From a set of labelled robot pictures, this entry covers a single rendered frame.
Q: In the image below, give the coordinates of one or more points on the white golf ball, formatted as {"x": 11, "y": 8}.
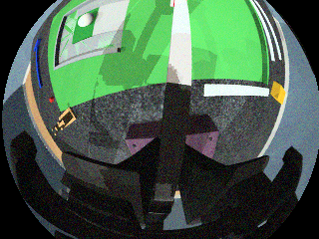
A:
{"x": 86, "y": 19}

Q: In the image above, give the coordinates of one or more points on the yellow block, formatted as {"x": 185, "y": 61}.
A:
{"x": 277, "y": 92}

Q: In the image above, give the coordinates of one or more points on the green flat mat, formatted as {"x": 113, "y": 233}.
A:
{"x": 224, "y": 45}

